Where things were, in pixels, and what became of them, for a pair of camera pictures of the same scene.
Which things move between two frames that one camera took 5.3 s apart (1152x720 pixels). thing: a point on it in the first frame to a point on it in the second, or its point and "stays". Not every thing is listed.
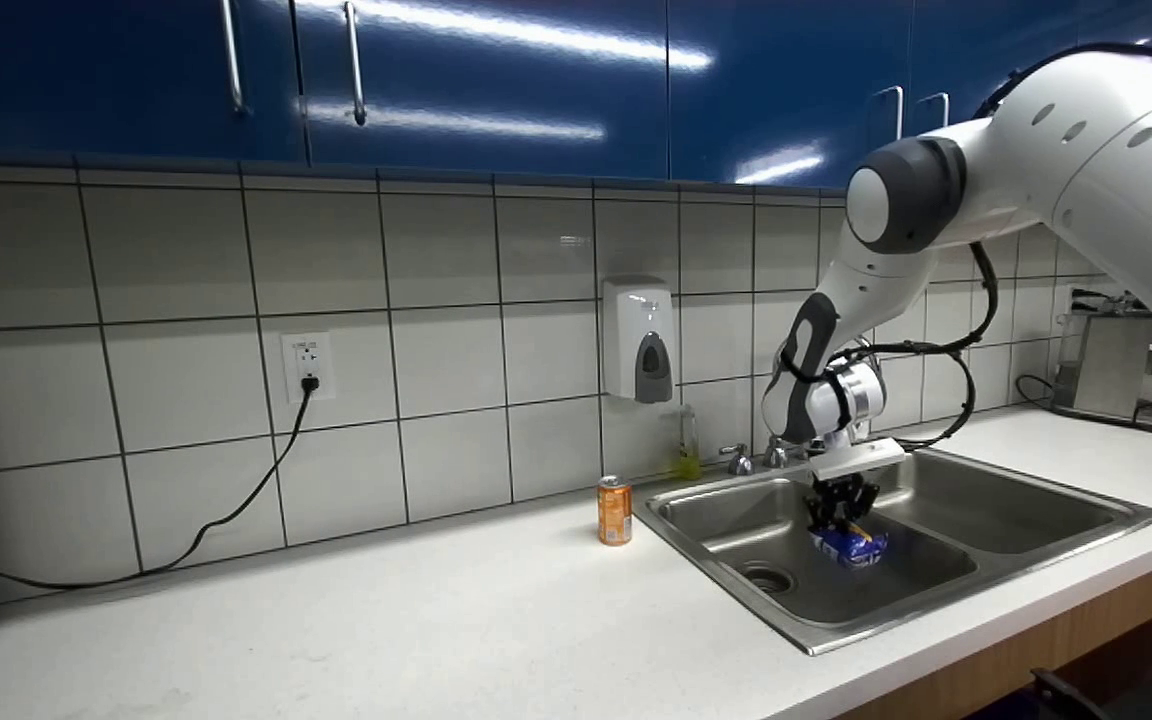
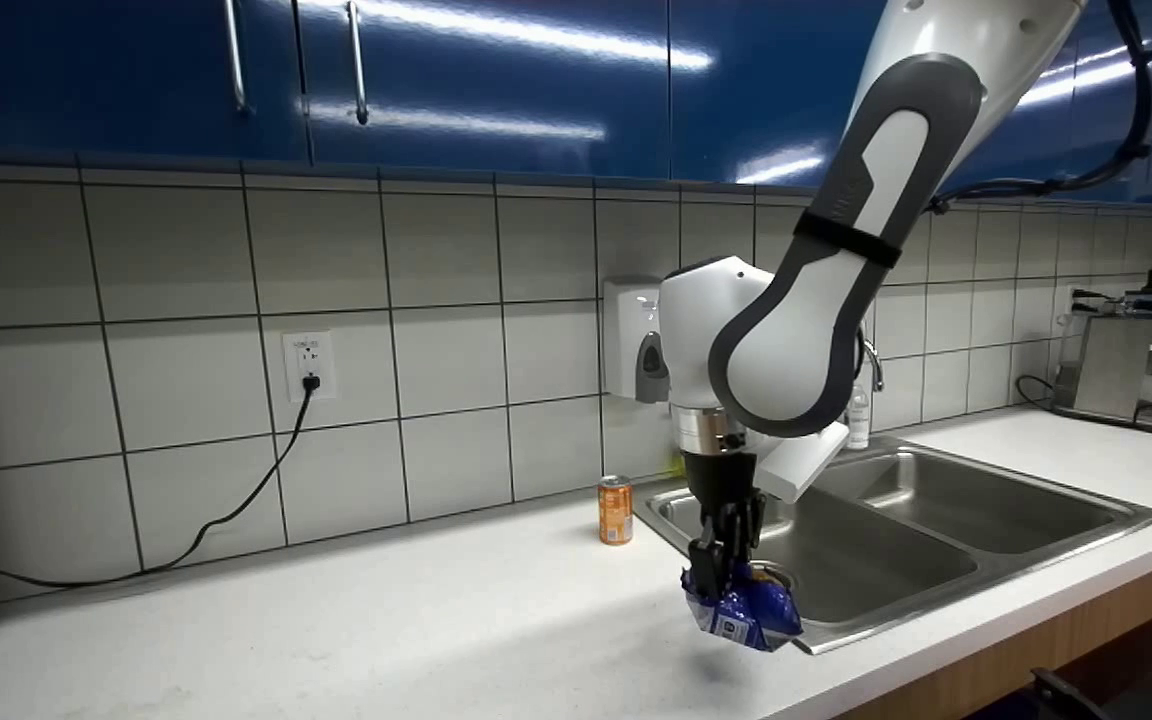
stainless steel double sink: x=962 y=535 stays
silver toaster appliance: x=1111 y=364 stays
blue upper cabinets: x=716 y=95 stays
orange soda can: x=614 y=509 stays
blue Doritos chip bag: x=850 y=542 to x=763 y=608
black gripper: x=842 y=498 to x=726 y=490
